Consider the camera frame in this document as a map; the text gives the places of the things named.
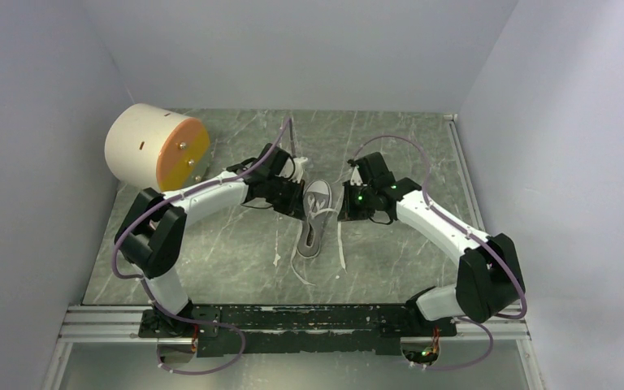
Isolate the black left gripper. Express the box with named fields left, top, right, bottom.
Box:
left=264, top=175, right=306, bottom=222

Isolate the white shoelace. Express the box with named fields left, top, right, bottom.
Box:
left=289, top=191, right=347, bottom=288

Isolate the grey canvas sneaker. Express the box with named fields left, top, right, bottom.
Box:
left=297, top=180, right=332, bottom=258

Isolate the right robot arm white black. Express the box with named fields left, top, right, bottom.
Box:
left=338, top=152, right=525, bottom=336

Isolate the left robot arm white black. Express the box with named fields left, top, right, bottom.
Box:
left=112, top=144, right=309, bottom=338

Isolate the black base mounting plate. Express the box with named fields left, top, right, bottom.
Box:
left=137, top=303, right=457, bottom=357

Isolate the cream cylinder with orange face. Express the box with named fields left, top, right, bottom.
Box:
left=104, top=103, right=212, bottom=193

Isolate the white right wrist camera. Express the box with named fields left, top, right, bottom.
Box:
left=347, top=159, right=364, bottom=186

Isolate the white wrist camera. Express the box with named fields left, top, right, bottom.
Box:
left=347, top=159, right=364, bottom=186
left=280, top=157, right=310, bottom=183

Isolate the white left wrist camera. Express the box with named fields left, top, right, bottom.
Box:
left=280, top=157, right=310, bottom=183

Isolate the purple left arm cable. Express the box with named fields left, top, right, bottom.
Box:
left=110, top=117, right=297, bottom=376

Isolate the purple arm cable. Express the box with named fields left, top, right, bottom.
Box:
left=110, top=117, right=297, bottom=376
left=348, top=135, right=528, bottom=372

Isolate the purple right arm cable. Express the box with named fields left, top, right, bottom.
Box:
left=348, top=135, right=528, bottom=372

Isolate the aluminium frame rail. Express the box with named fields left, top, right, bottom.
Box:
left=42, top=305, right=547, bottom=389

